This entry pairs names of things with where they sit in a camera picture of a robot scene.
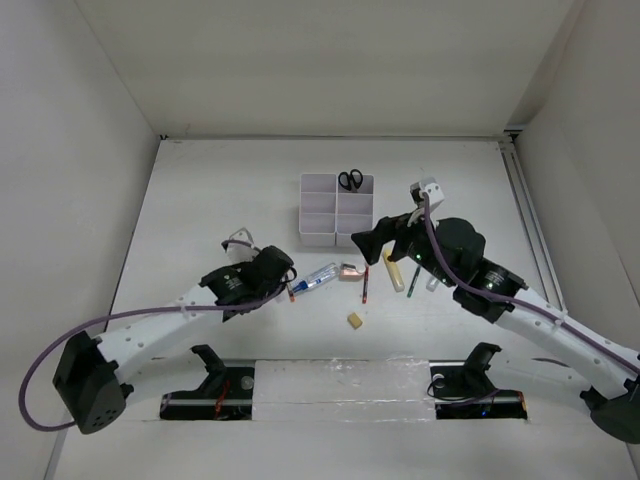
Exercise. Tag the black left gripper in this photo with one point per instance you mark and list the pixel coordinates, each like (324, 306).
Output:
(273, 289)

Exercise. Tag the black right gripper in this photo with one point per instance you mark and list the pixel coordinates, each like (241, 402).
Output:
(387, 229)

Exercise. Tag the yellow highlighter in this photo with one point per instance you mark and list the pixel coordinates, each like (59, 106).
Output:
(393, 271)

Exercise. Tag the black handled scissors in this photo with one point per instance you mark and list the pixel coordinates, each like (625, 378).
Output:
(350, 181)

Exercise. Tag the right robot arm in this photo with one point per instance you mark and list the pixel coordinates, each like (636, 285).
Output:
(592, 373)

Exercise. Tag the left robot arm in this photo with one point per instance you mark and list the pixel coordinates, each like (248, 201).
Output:
(98, 377)

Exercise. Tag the red pen right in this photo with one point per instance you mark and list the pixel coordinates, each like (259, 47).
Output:
(365, 286)

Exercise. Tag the red pen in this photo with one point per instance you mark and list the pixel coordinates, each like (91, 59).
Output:
(290, 293)
(365, 286)

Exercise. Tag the white right organizer bin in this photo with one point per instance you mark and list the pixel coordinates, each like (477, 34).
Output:
(354, 212)

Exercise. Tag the pink white stapler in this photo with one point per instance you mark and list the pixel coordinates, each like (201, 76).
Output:
(351, 273)

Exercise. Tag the red pen left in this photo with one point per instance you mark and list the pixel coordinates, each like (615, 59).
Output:
(290, 293)

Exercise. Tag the clear blue glue bottle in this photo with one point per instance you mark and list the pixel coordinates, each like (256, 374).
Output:
(319, 277)

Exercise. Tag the green pen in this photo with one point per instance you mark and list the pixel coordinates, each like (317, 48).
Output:
(413, 282)

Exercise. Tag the green highlighter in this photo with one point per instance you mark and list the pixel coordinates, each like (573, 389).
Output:
(432, 284)

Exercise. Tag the yellow eraser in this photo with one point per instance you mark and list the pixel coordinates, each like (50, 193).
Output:
(354, 321)

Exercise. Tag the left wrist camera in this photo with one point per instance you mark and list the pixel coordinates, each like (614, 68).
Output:
(240, 246)

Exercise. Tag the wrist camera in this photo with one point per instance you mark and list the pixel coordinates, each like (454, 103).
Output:
(240, 246)
(427, 191)

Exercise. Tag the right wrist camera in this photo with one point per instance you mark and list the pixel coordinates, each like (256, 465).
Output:
(427, 191)

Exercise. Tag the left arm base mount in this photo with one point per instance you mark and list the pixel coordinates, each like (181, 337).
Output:
(210, 380)

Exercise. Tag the metal front rail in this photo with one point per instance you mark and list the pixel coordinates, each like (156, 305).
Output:
(327, 382)

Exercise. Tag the metal rail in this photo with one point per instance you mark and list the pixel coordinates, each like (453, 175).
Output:
(327, 382)
(548, 280)

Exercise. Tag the metal rail right side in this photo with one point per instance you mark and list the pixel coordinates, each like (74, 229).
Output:
(548, 280)

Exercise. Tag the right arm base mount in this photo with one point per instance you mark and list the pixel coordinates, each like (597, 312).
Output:
(461, 389)

